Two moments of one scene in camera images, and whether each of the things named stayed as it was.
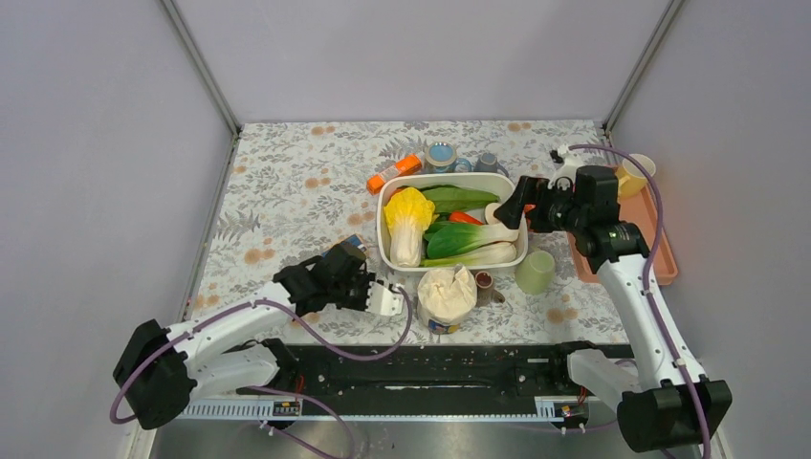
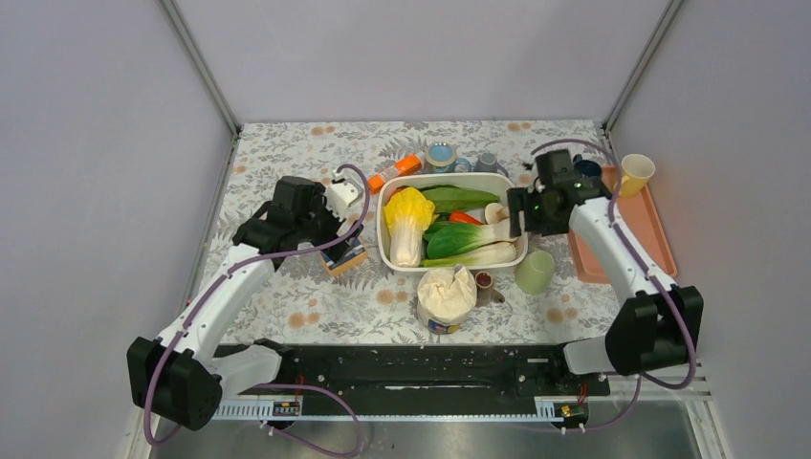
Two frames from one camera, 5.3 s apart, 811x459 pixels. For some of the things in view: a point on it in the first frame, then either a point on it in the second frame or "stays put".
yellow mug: (630, 180) stays put
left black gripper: (365, 278) to (318, 203)
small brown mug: (485, 292) stays put
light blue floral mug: (441, 157) stays put
